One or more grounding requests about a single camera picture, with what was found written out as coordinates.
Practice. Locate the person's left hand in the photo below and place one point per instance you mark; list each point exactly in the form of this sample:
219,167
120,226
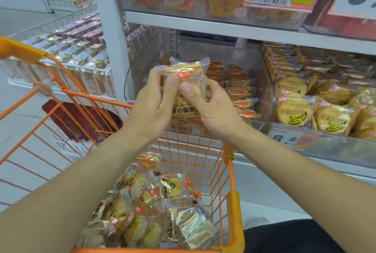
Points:
149,114

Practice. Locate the person's right hand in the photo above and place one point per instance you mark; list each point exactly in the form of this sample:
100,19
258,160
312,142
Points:
220,114

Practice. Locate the rows of egg yolk packets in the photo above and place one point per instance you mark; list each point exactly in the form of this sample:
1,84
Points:
241,94

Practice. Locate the egg yolk pastry packets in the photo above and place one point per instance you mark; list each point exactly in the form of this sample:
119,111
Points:
185,69

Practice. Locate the white metal store shelf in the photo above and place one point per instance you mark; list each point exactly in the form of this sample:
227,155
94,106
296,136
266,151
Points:
111,41

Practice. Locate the pile of pastry packets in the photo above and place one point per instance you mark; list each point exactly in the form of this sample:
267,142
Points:
132,226

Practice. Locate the egg-yolk pastry packet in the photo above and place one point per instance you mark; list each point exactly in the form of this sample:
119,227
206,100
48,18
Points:
196,229

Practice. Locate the orange shopping cart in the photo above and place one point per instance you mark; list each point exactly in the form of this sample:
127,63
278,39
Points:
20,50

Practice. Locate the person's right forearm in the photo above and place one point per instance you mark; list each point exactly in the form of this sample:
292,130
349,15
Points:
317,191

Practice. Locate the person's left forearm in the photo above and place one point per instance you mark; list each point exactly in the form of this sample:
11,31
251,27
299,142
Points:
64,197

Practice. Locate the person's white right shoe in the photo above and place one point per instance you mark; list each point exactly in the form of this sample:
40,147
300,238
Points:
255,223

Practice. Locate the person's right leg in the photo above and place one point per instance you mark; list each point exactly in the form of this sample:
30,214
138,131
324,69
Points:
293,238

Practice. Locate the red carton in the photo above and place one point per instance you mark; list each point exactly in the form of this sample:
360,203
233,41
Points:
346,29

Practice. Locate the group of banana biscuit packets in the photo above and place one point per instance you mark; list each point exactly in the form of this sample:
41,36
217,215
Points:
293,113

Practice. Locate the red box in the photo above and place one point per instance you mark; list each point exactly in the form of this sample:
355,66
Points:
73,120

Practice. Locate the group of silver boxed cakes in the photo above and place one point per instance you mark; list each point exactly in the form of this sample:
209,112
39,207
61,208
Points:
73,53

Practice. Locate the pile of golden cake packets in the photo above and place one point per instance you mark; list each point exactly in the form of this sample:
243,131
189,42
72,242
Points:
224,7

